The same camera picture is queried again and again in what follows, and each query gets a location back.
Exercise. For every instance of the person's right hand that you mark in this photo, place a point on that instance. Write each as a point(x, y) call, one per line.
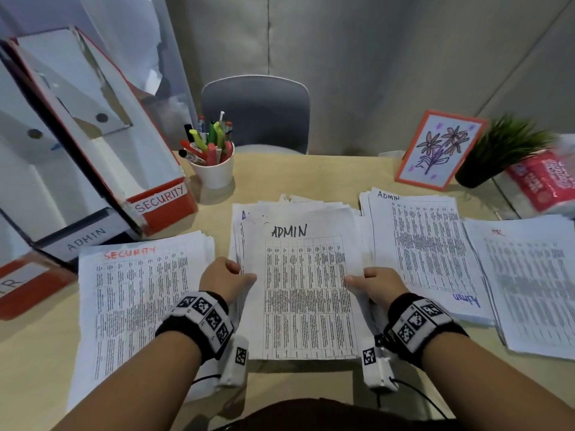
point(379, 287)

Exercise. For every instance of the person's left hand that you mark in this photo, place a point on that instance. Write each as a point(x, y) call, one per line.
point(224, 282)

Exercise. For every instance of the admin paper pile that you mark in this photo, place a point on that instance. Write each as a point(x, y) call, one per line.
point(426, 251)

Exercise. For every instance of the security paper pile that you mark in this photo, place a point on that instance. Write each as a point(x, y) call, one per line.
point(135, 300)

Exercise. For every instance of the unsorted paper pile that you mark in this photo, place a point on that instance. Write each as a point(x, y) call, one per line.
point(292, 208)

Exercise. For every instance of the HR paper pile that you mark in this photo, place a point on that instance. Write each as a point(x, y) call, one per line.
point(530, 282)

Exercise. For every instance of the black admin file box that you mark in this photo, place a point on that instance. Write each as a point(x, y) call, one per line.
point(40, 192)

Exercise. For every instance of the person's right forearm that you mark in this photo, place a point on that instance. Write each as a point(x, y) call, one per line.
point(494, 386)

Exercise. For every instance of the person's left forearm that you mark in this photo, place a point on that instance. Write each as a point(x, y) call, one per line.
point(130, 390)

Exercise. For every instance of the person's dark shirt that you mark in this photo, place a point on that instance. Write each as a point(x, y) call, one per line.
point(323, 417)

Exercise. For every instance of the black left wristband with markers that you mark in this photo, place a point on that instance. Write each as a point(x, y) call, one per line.
point(197, 320)

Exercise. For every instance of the black wristband with markers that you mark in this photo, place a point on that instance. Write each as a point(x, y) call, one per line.
point(197, 320)
point(418, 325)

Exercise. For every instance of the black right wristband with markers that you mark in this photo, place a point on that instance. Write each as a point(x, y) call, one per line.
point(418, 325)

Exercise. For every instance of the white pen cup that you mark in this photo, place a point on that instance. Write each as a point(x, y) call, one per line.
point(215, 175)

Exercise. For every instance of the small white container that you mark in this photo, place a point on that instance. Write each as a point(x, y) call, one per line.
point(391, 154)

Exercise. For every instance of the bunch of coloured markers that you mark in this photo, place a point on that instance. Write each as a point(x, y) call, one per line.
point(209, 141)

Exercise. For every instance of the green plant in black pot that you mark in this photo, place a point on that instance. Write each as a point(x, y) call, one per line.
point(471, 175)

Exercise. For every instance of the orange framed flower drawing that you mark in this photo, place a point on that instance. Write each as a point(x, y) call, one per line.
point(440, 150)

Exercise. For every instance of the grey chair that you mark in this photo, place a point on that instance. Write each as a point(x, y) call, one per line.
point(256, 114)

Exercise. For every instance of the red white paper towel pack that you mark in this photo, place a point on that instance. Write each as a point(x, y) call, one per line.
point(543, 181)

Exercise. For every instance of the clear plastic bag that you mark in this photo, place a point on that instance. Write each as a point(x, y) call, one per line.
point(567, 142)

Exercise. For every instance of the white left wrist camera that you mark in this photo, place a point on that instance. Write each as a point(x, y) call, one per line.
point(236, 361)

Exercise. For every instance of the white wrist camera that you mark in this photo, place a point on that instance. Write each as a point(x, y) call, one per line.
point(236, 361)
point(377, 368)

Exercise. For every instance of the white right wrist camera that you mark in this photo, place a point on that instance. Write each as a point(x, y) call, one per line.
point(377, 368)

